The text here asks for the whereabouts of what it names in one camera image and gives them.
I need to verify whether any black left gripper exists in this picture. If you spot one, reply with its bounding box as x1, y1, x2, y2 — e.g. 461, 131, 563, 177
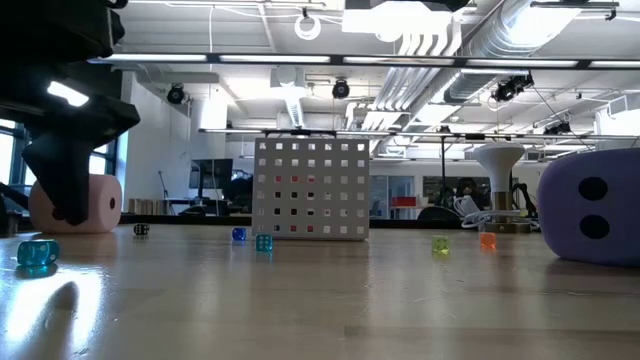
0, 0, 142, 227

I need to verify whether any large pink foam die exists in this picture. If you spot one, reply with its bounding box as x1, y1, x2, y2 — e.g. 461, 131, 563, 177
28, 173, 124, 235

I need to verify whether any large red foam die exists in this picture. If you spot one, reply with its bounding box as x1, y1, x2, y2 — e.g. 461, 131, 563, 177
273, 174, 316, 234

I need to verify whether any large purple foam die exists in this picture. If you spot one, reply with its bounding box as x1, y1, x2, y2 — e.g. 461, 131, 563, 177
537, 147, 640, 267

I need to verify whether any white perforated basket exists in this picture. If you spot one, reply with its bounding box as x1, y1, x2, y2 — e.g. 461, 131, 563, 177
251, 137, 371, 242

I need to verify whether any black overhead light beam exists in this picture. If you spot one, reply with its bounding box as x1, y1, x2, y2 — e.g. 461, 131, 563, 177
87, 52, 640, 71

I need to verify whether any white mushroom table lamp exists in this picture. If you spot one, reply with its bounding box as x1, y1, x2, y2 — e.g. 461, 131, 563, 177
472, 141, 532, 235

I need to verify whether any white coiled ceiling cable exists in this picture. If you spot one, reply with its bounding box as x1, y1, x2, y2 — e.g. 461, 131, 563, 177
293, 14, 323, 41

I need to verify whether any black curved cable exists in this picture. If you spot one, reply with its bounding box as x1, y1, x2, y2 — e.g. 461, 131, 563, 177
417, 204, 465, 221

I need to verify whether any white coiled lamp cable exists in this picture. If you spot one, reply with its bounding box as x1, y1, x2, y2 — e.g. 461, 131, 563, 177
452, 194, 541, 230

